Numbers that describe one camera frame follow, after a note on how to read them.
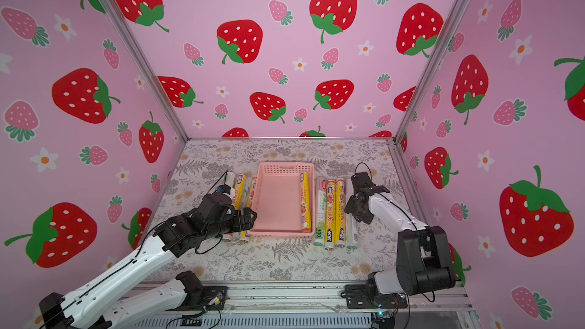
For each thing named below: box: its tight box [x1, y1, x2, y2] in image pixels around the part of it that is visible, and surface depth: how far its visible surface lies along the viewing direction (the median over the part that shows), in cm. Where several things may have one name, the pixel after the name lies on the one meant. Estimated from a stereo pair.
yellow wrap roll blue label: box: [335, 177, 346, 248], surface depth 92 cm
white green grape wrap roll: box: [313, 175, 328, 247], surface depth 91 cm
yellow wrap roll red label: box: [324, 179, 336, 251], surface depth 91 cm
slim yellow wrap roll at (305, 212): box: [300, 172, 313, 234], surface depth 94 cm
